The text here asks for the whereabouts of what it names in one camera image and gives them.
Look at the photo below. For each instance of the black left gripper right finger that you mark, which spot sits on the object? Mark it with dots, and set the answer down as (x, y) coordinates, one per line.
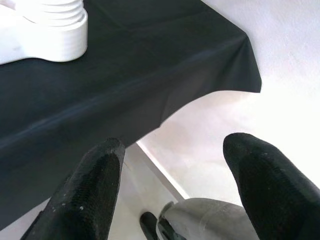
(275, 195)

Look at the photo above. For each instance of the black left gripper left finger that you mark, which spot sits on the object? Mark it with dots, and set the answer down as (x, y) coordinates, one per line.
(87, 195)

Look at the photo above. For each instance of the white plastic table leg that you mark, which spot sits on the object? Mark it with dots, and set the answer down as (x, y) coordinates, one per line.
(50, 11)

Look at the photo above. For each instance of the white plastic children table top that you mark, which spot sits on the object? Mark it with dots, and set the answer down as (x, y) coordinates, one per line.
(62, 42)

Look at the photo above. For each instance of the black tablecloth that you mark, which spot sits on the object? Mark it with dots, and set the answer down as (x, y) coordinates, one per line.
(125, 87)

